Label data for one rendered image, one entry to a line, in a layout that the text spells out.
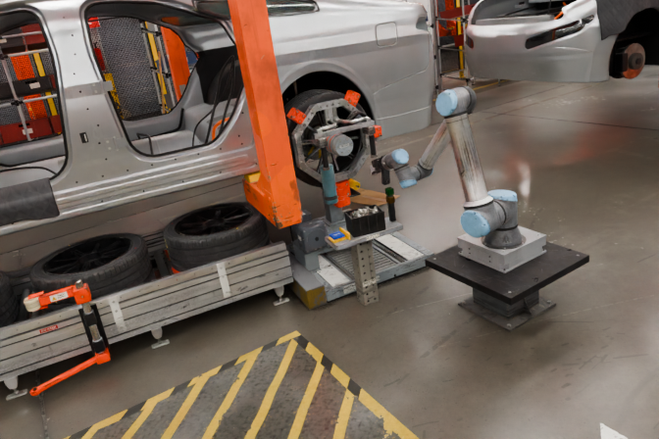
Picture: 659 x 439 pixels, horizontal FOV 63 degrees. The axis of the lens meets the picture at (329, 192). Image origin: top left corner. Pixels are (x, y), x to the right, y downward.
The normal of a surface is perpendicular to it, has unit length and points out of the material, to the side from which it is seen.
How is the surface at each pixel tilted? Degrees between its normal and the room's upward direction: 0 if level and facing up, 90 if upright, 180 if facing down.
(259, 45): 90
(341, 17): 78
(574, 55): 91
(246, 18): 90
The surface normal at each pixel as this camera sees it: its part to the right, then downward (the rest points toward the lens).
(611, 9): 0.04, 0.25
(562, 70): -0.47, 0.58
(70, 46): 0.36, 0.04
